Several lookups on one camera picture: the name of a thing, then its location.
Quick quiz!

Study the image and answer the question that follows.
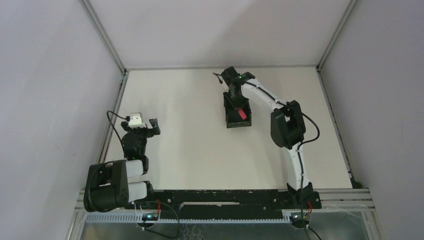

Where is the red handled screwdriver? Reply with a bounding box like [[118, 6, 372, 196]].
[[237, 108, 247, 121]]

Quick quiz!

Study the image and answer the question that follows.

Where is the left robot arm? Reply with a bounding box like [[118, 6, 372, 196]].
[[83, 118, 161, 213]]

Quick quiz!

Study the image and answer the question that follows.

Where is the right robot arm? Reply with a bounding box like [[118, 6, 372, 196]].
[[150, 66, 313, 208]]

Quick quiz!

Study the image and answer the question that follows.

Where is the black plastic bin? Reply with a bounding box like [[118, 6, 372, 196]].
[[223, 92, 252, 129]]

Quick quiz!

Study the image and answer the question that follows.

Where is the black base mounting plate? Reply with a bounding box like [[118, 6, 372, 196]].
[[136, 189, 322, 219]]

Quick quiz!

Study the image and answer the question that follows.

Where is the left black camera cable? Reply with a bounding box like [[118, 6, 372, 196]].
[[106, 110, 131, 150]]

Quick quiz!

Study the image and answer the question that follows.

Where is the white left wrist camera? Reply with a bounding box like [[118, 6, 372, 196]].
[[128, 112, 146, 129]]

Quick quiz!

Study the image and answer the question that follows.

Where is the aluminium frame rail back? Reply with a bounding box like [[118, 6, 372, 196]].
[[125, 64, 317, 72]]

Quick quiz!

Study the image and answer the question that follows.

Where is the aluminium frame rail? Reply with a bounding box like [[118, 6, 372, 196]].
[[79, 0, 130, 165], [125, 64, 317, 72], [315, 0, 362, 189]]

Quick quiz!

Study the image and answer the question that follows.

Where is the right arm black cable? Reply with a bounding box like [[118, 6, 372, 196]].
[[211, 72, 322, 240]]

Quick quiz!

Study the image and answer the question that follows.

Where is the white slotted cable duct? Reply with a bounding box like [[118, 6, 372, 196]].
[[85, 212, 292, 224]]

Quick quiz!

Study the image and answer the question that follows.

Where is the aluminium frame rail left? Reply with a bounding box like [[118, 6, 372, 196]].
[[79, 0, 130, 165]]

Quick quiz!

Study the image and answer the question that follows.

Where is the aluminium frame rail right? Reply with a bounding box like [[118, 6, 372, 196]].
[[315, 0, 362, 189]]

